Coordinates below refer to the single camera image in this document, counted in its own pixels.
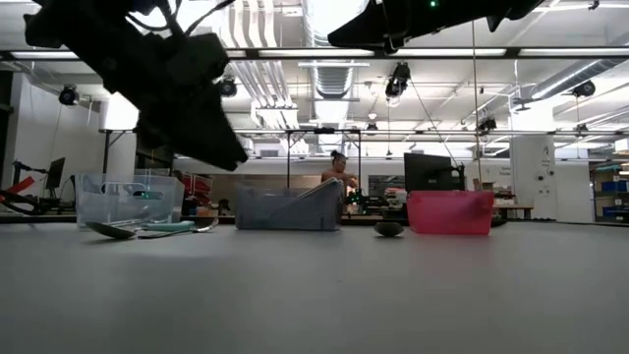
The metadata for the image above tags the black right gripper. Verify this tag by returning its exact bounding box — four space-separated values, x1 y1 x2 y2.
327 0 544 50

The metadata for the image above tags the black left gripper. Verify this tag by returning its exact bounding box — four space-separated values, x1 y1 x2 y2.
102 32 250 172

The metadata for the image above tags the blue patterned handle spoon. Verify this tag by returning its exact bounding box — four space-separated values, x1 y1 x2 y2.
274 176 345 217

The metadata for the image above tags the black beam with light strips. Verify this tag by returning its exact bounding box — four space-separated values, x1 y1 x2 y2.
0 47 629 61

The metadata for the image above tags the dark grey plastic bin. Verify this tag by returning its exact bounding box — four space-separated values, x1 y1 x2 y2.
234 177 345 231

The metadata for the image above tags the clear plastic bin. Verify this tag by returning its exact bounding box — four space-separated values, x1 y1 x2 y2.
76 171 186 228

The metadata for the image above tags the person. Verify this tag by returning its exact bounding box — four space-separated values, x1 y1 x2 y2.
319 149 360 191

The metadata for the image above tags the large black monitor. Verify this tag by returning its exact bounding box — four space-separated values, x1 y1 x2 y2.
403 151 466 194

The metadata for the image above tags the small black monitor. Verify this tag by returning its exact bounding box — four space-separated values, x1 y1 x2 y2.
44 156 67 193

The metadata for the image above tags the grey table mat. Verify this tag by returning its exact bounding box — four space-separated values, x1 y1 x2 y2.
0 218 629 354

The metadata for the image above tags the red plastic bin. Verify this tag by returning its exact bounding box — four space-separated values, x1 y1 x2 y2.
406 190 495 236

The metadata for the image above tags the shelf with blue bins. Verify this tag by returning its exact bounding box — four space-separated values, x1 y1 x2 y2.
589 164 629 222

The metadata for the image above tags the silver ventilation duct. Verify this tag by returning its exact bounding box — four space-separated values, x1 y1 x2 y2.
300 0 371 99

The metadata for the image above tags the black metal workbench frame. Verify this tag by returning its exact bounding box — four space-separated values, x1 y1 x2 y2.
100 126 364 191

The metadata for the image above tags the thin hanging cable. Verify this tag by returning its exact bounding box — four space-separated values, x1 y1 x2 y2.
470 19 482 171

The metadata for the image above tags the pale pink handle spoon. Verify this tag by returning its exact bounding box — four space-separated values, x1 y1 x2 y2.
372 221 406 238

